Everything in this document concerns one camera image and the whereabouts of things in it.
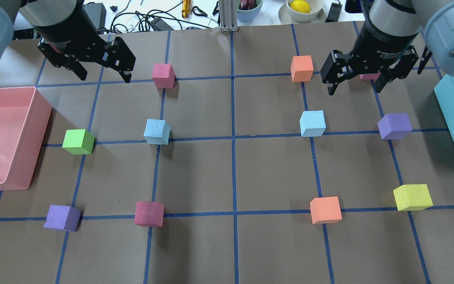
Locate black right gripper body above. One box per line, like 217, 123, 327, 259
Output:
349, 21, 418, 79

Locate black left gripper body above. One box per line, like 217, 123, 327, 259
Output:
32, 4, 113, 68

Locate light blue block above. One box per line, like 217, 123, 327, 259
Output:
300, 110, 326, 137
143, 119, 171, 145

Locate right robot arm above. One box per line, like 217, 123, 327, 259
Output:
320, 0, 454, 95

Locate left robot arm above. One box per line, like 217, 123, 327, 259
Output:
0, 0, 136, 83

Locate pink block far right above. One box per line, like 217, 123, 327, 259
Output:
360, 72, 381, 81

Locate pink block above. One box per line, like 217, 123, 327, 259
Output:
152, 64, 175, 89
360, 72, 381, 81

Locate black power brick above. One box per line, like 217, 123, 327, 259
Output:
83, 2, 106, 30

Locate orange block far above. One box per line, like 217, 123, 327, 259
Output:
290, 54, 314, 82

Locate orange block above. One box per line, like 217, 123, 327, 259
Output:
310, 196, 342, 224
290, 54, 314, 82

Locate pink block far left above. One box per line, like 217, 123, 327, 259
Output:
152, 64, 175, 89

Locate purple block right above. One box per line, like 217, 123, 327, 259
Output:
377, 113, 413, 140

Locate purple block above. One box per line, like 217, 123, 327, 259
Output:
377, 113, 413, 140
43, 204, 81, 232

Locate black power adapter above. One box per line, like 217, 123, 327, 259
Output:
325, 2, 342, 22

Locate yellow lemon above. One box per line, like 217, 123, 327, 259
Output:
288, 0, 312, 14

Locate beige bowl with lemon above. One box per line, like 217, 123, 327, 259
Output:
279, 0, 326, 24

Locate green foam block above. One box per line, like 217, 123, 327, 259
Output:
62, 129, 95, 155

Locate pink plastic bin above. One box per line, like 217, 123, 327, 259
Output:
0, 86, 52, 191

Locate black scissors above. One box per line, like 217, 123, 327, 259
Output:
192, 1, 219, 18

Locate green bowl with fruit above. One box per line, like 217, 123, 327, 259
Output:
236, 0, 263, 22

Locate yellow foam block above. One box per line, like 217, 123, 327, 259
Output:
393, 185, 434, 211

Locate orange block near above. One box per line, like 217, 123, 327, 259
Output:
310, 196, 342, 224

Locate purple block left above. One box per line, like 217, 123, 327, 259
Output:
43, 204, 81, 232

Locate magenta block near left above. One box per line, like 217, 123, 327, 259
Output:
134, 202, 165, 228

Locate black cable tangle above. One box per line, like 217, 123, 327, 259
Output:
110, 3, 212, 34

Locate aluminium frame post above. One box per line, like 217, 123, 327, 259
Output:
218, 0, 238, 32

